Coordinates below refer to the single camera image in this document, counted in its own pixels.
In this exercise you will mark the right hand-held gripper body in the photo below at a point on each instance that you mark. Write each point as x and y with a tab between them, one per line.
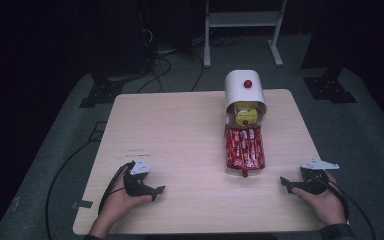
313	186

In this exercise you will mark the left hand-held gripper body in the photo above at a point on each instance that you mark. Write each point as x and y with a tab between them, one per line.
136	186

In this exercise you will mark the person's left hand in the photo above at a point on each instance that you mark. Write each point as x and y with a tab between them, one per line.
120	203

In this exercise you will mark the person's right hand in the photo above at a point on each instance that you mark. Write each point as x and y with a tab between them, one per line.
328	205

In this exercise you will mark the white drawer with red packets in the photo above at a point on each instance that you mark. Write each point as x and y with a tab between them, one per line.
245	171

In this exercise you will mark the row of red snack packets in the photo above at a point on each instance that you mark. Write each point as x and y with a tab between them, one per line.
245	148

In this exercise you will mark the grey tape strip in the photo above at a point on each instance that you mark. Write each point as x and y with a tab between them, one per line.
82	204

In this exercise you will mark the white drawer with yellow cups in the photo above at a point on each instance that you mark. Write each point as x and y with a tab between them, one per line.
245	122

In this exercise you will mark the yellow pudding cup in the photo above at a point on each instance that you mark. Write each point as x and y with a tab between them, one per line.
246	116

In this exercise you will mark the black stand base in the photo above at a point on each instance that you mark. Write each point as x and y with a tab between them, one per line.
330	88
101	91

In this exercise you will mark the white metal stand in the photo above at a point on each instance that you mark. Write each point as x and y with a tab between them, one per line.
241	19

